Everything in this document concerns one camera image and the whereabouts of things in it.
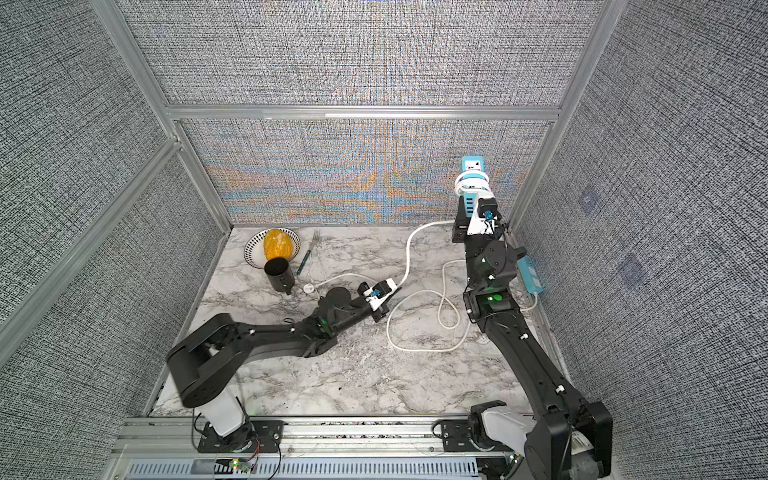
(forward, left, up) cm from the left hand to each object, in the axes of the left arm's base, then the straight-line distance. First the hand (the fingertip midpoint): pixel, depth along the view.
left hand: (403, 283), depth 78 cm
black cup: (+13, +38, -13) cm, 42 cm away
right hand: (+7, -16, +25) cm, 30 cm away
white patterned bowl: (+31, +52, -19) cm, 63 cm away
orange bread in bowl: (+28, +42, -15) cm, 52 cm away
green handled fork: (+26, +33, -21) cm, 47 cm away
